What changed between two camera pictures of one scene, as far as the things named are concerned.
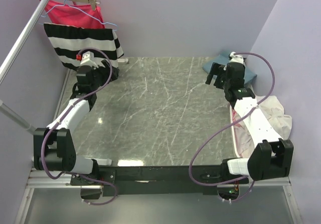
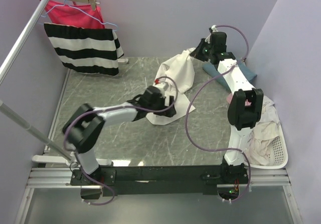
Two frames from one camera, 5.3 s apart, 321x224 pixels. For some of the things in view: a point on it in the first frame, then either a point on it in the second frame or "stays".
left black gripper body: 100,76 → 160,103
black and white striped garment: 77,46 stays
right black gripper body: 226,84 → 203,50
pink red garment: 62,12 stays
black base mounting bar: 159,180 stays
